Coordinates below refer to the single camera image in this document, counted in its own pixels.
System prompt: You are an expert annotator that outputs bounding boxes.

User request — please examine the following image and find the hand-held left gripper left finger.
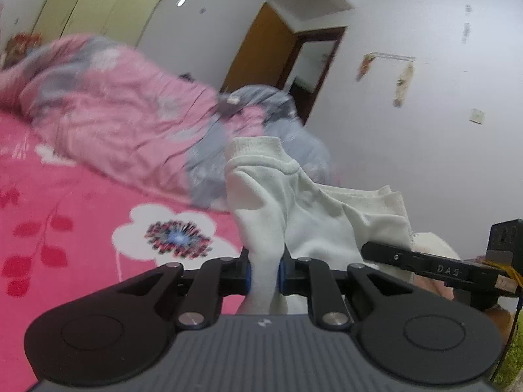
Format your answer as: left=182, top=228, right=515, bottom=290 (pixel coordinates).
left=118, top=247, right=252, bottom=331

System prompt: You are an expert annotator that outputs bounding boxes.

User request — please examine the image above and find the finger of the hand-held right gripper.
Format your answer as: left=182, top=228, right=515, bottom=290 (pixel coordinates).
left=362, top=242, right=413, bottom=268

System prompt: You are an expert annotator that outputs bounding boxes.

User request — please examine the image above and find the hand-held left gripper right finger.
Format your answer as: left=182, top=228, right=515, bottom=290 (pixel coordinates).
left=278, top=248, right=415, bottom=329

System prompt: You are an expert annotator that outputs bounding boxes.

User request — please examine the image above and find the white sweatshirt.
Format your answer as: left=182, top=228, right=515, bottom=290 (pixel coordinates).
left=225, top=136, right=413, bottom=315

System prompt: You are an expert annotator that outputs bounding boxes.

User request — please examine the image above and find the person's right forearm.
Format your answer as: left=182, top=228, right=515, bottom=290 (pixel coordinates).
left=492, top=312, right=523, bottom=388

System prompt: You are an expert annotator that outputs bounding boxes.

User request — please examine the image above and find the person's right hand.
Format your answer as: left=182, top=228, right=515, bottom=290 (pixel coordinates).
left=484, top=306, right=515, bottom=335

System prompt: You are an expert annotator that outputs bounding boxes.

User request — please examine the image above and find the pink checkered folded cloth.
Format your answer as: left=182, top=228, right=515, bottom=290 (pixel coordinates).
left=413, top=255, right=491, bottom=301

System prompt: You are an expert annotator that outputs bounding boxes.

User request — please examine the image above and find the cream fluffy folded garment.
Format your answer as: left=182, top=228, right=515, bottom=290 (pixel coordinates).
left=380, top=231, right=460, bottom=282

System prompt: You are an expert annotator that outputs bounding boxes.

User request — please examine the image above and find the hanging cloth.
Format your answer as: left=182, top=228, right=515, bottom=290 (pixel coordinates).
left=393, top=63, right=415, bottom=109
left=356, top=54, right=374, bottom=80

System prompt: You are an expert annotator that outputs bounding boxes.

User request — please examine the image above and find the pink floral bed sheet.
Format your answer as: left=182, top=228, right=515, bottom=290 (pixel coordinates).
left=0, top=112, right=246, bottom=390

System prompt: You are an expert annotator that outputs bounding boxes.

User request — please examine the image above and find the pink grey floral duvet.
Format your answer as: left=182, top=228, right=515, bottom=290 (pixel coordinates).
left=0, top=35, right=333, bottom=213

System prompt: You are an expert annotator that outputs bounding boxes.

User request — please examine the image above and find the wooden door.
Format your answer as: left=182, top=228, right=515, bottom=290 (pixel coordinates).
left=221, top=2, right=295, bottom=92

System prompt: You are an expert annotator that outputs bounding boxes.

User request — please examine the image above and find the pale yellow wardrobe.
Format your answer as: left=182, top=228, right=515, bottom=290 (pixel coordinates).
left=33, top=0, right=172, bottom=47

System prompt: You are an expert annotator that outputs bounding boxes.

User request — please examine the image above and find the red snack bag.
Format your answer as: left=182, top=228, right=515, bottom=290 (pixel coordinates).
left=4, top=33, right=42, bottom=66

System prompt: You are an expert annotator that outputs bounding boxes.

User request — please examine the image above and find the black cable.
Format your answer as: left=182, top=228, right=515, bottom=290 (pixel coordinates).
left=490, top=294, right=523, bottom=384

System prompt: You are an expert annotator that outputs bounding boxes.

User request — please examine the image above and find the wall hook rack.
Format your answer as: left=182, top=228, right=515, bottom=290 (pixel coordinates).
left=368, top=52, right=416, bottom=63

